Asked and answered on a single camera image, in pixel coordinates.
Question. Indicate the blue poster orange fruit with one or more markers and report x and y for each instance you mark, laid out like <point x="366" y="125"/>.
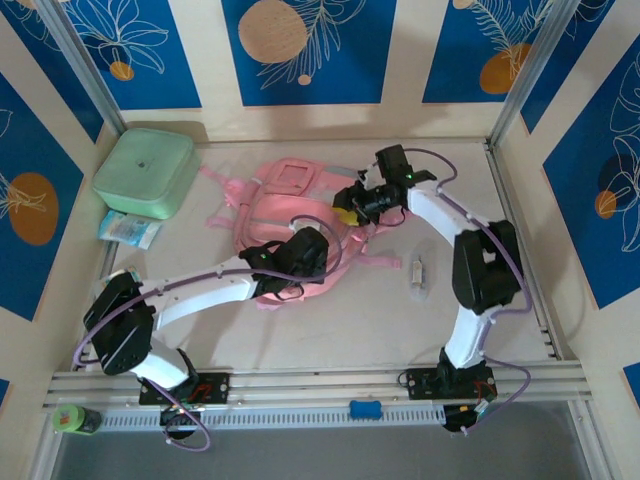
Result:
<point x="460" y="50"/>

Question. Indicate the blue poster white leaf outline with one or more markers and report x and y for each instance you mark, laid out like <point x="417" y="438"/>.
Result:
<point x="590" y="200"/>

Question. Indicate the aluminium frame post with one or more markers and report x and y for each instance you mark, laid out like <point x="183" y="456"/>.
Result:
<point x="85" y="70"/>
<point x="530" y="70"/>

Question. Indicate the green tape roll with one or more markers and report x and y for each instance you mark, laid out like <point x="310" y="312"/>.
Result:
<point x="67" y="419"/>

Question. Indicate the blue plastic clip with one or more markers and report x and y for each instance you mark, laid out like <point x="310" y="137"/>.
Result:
<point x="366" y="409"/>

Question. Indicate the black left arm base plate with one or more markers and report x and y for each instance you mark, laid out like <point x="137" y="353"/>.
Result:
<point x="215" y="387"/>

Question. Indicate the white glue stick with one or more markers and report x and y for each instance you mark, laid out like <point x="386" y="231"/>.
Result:
<point x="417" y="272"/>

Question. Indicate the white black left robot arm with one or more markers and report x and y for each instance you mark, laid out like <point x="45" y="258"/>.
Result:
<point x="210" y="295"/>

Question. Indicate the aluminium table rail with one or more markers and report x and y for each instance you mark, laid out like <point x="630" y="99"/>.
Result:
<point x="325" y="382"/>

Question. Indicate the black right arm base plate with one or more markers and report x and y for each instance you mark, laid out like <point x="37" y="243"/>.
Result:
<point x="420" y="382"/>

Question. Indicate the aluminium side rail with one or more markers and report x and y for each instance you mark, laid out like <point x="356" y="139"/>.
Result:
<point x="537" y="280"/>

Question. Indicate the pink backpack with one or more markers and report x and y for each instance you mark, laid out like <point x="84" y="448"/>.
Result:
<point x="280" y="205"/>

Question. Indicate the blue poster beige circle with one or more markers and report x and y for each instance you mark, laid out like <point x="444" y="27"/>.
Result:
<point x="310" y="75"/>

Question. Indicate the white green printed packet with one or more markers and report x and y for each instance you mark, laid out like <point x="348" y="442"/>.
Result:
<point x="122" y="272"/>

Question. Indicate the blue white tissue pack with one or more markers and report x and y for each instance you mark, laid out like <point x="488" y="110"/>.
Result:
<point x="127" y="230"/>

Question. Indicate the mint green square case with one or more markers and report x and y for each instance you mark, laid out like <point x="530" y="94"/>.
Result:
<point x="142" y="172"/>

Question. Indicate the blue poster white flower outline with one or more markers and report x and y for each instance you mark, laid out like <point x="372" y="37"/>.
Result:
<point x="150" y="75"/>

